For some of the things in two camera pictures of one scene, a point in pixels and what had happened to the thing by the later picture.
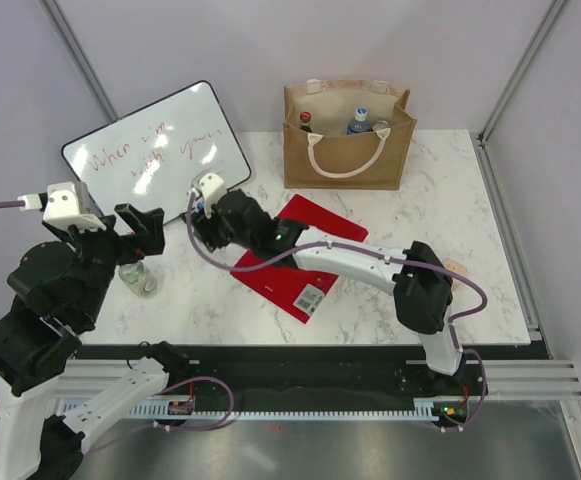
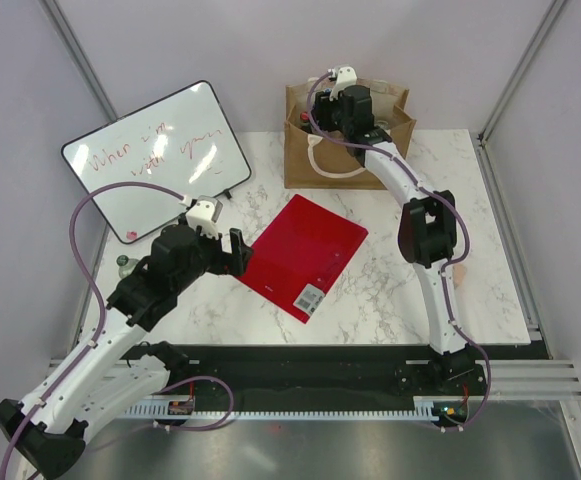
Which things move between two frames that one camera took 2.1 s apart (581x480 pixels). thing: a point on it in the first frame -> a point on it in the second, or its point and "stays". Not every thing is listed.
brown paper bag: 327,157 stays
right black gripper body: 215,234 -> 328,114
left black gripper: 147,240 -> 234,263
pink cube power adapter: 453,265 stays
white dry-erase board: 154,157 stays
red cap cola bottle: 305,119 stays
